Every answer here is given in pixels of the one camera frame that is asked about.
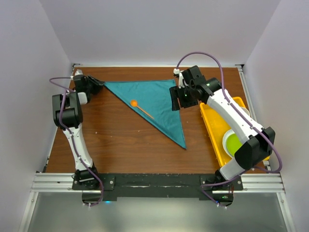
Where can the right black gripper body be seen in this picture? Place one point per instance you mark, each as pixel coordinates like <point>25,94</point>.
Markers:
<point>186,97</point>

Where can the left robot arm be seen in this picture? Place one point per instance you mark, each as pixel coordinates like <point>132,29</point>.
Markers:
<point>68,116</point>

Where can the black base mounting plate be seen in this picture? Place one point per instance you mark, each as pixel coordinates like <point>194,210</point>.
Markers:
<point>111,187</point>

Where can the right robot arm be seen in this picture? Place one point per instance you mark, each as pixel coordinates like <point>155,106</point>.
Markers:
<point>256,141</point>

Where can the white mug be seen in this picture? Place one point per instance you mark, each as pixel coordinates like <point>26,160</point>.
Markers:
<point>245,111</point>

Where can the green plate white rim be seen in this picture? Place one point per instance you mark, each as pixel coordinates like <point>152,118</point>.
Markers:
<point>231,143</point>

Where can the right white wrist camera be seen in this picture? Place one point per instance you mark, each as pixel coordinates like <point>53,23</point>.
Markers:
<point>181,81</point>

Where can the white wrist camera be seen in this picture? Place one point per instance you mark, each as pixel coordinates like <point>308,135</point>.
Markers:
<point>76,73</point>
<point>181,81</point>

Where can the teal cloth napkin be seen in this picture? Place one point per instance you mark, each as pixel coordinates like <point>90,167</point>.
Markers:
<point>153,97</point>

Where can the aluminium frame rail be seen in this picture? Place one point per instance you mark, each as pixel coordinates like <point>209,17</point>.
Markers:
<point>252,183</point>

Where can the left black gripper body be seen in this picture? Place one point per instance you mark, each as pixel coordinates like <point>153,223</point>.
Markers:
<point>91,87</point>

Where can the orange plastic spoon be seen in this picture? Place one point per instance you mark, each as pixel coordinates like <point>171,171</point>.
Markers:
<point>135,104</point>

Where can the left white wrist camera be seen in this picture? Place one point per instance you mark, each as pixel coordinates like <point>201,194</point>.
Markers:
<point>76,73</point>

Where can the yellow plastic tray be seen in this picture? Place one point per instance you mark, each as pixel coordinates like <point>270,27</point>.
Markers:
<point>216,127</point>

